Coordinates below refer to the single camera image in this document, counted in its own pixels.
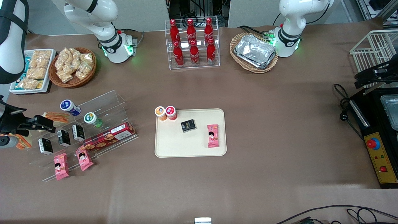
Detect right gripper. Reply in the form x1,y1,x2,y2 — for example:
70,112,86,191
0,95,57,137

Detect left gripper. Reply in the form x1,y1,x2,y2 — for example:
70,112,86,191
354,61,398,89

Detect triangular sandwich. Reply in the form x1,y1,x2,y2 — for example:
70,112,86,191
42,112,71,125
12,134,33,150

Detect metal tray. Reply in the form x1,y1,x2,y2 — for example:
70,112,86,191
381,95,398,131

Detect white rectangular tray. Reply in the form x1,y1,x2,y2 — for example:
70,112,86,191
9,49,57,94

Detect aluminium foil tray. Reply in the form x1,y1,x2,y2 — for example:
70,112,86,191
234,34,278,69

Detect beige plastic tray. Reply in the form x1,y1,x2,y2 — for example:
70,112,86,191
155,108,227,158

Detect small black carton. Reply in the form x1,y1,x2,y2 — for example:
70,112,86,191
57,130,71,147
38,138,54,155
72,124,86,142
181,119,197,133

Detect blue lid small bottle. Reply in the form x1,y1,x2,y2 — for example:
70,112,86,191
60,99,82,116

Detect clear pack of crisps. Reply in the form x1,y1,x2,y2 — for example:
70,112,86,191
26,67,47,80
30,50,52,68
18,78,39,91

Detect black sealing machine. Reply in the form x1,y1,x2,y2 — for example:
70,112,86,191
349,87,398,189

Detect pink snack pack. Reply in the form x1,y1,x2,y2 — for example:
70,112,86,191
207,124,220,148
76,146,94,171
54,152,69,181

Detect green lid small bottle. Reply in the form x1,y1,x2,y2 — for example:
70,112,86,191
84,112,103,128

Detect clear bag of crackers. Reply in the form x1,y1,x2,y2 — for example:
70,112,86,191
76,64,92,80
80,53,94,66
57,70,74,84
55,48,69,71
68,48,81,67

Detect brown wicker basket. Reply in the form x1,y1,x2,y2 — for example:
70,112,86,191
49,47,97,88

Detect red emergency button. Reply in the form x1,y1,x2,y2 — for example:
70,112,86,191
366,137,381,150

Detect metal shelving rack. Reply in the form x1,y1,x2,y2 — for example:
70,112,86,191
356,0,398,27

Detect red cookie box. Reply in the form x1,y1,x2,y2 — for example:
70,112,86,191
83,122,137,152

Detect clear acrylic stepped shelf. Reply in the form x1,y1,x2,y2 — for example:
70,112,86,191
29,90,139,182

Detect light wicker basket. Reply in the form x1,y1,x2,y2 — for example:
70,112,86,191
230,32,279,74

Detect orange lid cup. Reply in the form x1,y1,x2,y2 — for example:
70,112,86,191
155,106,167,121

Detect red lid cup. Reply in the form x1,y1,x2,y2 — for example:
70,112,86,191
165,106,178,121

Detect red cola bottle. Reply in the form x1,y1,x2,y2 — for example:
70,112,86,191
204,18,214,44
170,19,180,47
186,19,197,46
189,40,200,66
206,38,216,65
173,41,184,67

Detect clear acrylic bottle rack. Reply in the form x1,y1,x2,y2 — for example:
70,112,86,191
164,19,220,70

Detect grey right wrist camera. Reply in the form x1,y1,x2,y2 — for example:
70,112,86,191
0,135,20,149

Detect white wire basket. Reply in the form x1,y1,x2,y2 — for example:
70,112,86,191
350,30,398,89

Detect black power cable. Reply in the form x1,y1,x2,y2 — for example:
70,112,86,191
334,83,365,140

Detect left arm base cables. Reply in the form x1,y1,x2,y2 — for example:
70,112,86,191
238,25,277,42

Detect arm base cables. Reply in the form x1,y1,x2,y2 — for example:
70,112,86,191
238,25,277,42
117,29,145,53

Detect long black cable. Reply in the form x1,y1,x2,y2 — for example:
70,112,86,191
276,205,398,224

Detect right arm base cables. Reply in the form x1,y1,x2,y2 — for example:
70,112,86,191
117,29,145,53

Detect looped black cable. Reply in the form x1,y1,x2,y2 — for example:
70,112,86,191
346,208,383,224

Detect black equipment with cables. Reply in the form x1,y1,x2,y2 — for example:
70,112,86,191
168,0,230,28

